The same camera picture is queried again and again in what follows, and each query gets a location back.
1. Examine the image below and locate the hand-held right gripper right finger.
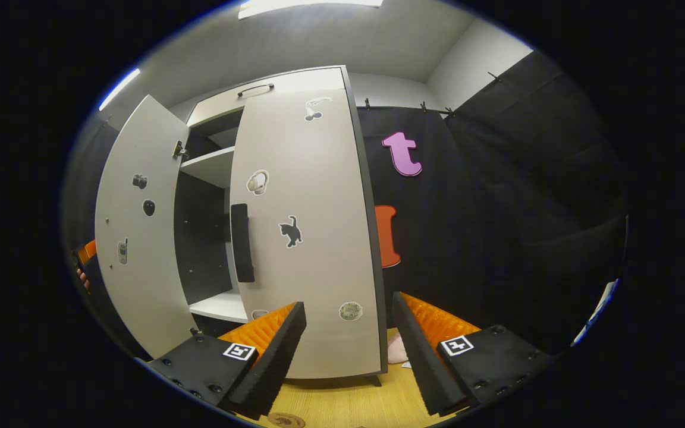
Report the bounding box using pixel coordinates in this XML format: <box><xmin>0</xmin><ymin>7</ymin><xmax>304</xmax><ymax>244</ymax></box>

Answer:
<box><xmin>391</xmin><ymin>291</ymin><xmax>557</xmax><ymax>417</ymax></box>

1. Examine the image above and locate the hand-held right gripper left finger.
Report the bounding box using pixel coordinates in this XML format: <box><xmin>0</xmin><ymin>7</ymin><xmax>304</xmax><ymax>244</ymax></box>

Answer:
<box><xmin>146</xmin><ymin>301</ymin><xmax>307</xmax><ymax>420</ymax></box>

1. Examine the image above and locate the white cabinet door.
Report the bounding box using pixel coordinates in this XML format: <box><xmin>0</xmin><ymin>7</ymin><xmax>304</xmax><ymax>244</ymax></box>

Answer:
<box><xmin>94</xmin><ymin>95</ymin><xmax>200</xmax><ymax>360</ymax></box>
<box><xmin>225</xmin><ymin>88</ymin><xmax>388</xmax><ymax>380</ymax></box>

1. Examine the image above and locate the pink plush face toy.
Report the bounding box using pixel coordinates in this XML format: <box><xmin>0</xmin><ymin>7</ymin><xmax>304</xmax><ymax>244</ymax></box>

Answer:
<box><xmin>387</xmin><ymin>333</ymin><xmax>409</xmax><ymax>364</ymax></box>

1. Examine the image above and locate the round cork coaster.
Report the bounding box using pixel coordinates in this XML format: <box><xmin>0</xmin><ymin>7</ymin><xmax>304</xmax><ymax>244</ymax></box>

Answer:
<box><xmin>267</xmin><ymin>412</ymin><xmax>306</xmax><ymax>428</ymax></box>

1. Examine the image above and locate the white cabinet shelf board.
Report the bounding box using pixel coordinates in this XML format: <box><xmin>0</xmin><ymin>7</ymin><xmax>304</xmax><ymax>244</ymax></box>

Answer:
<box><xmin>188</xmin><ymin>289</ymin><xmax>249</xmax><ymax>323</ymax></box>
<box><xmin>179</xmin><ymin>146</ymin><xmax>236</xmax><ymax>189</ymax></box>

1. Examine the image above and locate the white cabinet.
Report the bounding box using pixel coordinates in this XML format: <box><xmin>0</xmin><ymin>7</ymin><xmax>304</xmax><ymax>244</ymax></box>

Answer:
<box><xmin>94</xmin><ymin>65</ymin><xmax>388</xmax><ymax>387</ymax></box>

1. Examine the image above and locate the narrow ceiling light strip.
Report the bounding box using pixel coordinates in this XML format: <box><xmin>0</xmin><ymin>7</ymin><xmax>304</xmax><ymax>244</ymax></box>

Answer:
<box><xmin>99</xmin><ymin>68</ymin><xmax>141</xmax><ymax>112</ymax></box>

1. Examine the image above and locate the white cabinet drawer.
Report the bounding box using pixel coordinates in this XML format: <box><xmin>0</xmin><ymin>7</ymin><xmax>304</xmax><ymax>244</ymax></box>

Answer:
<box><xmin>185</xmin><ymin>65</ymin><xmax>346</xmax><ymax>128</ymax></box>

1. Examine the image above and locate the large ceiling light panel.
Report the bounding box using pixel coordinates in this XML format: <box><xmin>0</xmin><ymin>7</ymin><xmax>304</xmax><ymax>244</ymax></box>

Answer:
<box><xmin>238</xmin><ymin>0</ymin><xmax>384</xmax><ymax>20</ymax></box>

